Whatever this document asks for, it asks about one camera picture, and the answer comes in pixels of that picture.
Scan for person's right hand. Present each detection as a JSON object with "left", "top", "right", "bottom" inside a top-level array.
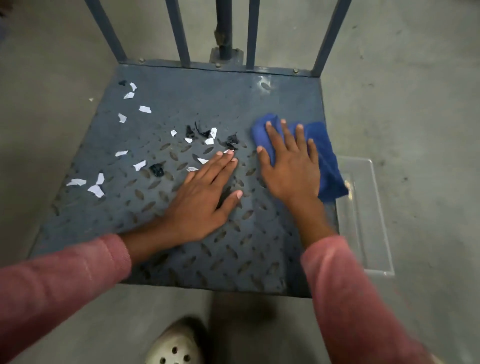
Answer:
[{"left": 256, "top": 119, "right": 322, "bottom": 207}]

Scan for person's left hand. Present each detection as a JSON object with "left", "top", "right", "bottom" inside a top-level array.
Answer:
[{"left": 161, "top": 149, "right": 245, "bottom": 245}]

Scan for blue cleaning cloth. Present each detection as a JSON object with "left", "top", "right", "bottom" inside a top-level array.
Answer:
[{"left": 250, "top": 113, "right": 350, "bottom": 203}]

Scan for person's left forearm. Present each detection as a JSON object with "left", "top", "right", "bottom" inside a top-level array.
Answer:
[{"left": 0, "top": 215, "right": 177, "bottom": 364}]

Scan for person's right forearm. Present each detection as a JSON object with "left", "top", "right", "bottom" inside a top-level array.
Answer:
[{"left": 290, "top": 196, "right": 438, "bottom": 364}]

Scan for person's left white clog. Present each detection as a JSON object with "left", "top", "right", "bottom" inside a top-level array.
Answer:
[{"left": 144, "top": 318, "right": 207, "bottom": 364}]

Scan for clear plastic container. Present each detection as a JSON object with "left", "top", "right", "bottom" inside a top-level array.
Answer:
[{"left": 333, "top": 155, "right": 395, "bottom": 278}]

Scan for scattered white paper scraps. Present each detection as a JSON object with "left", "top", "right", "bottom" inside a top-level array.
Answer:
[{"left": 66, "top": 81, "right": 235, "bottom": 199}]

